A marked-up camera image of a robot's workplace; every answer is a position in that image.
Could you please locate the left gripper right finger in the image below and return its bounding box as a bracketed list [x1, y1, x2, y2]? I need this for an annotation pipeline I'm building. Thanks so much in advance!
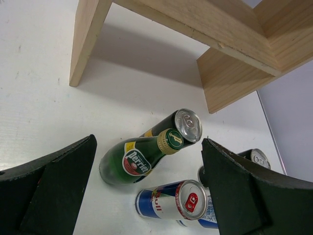
[201, 138, 313, 235]

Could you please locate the black can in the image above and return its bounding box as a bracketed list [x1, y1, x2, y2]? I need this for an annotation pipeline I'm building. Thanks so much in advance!
[198, 148, 271, 188]
[140, 108, 202, 146]

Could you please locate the Red Bull can right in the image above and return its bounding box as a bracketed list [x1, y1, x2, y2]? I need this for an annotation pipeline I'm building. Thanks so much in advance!
[176, 188, 218, 229]

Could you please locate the wooden two-tier shelf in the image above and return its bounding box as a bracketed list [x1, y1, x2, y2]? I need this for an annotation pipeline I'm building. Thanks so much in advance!
[69, 0, 313, 114]

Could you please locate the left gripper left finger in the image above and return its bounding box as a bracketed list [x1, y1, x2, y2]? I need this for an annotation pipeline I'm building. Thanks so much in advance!
[0, 135, 97, 235]

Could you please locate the Red Bull can left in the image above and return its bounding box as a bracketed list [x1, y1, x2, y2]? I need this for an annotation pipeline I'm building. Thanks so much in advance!
[134, 180, 208, 220]

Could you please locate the red bull can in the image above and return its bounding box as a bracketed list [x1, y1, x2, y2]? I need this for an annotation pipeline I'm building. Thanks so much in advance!
[134, 180, 208, 220]
[176, 188, 218, 229]

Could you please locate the green Perrier bottle red label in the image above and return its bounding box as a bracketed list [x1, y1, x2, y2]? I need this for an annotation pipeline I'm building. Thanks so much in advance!
[99, 128, 184, 185]

